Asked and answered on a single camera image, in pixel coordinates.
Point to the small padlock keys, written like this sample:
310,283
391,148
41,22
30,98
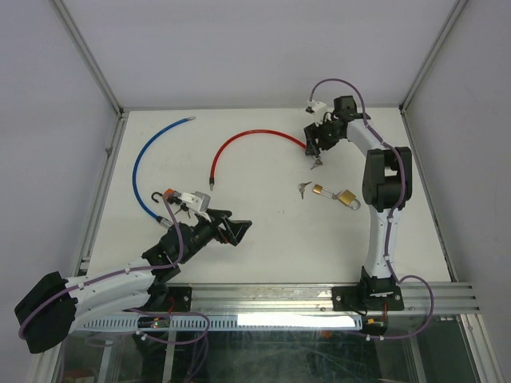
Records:
302,188

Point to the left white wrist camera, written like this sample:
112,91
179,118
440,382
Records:
196,202

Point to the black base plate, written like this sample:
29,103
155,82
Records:
352,298
170,299

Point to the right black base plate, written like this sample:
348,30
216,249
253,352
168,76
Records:
352,298

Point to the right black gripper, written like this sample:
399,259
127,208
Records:
311,132

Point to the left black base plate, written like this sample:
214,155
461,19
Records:
170,299

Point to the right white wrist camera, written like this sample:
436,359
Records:
318,110

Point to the black head keys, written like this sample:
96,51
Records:
182,207

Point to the blue cable lock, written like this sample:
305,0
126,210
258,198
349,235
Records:
148,147

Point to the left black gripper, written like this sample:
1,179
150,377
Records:
235,228

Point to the aluminium mounting rail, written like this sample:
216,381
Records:
441,298

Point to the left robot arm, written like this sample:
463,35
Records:
56,306

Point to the orange black padlock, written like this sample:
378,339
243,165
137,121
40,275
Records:
170,196

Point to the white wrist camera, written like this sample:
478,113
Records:
196,202
318,110

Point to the white slotted cable duct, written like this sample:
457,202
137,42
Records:
132,322

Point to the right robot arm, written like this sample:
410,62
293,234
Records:
386,187

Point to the red cable lock keys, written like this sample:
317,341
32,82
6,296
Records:
318,162

